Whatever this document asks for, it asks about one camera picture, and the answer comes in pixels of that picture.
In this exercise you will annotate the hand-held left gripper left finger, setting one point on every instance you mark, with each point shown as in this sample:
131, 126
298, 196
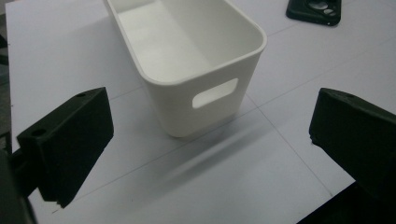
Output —
68, 140

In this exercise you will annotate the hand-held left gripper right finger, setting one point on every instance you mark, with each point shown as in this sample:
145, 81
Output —
358, 133

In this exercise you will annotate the white plastic storage bin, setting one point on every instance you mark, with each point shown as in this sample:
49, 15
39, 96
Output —
174, 112

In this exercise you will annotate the white table sheet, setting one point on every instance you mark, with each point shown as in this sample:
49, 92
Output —
218, 174

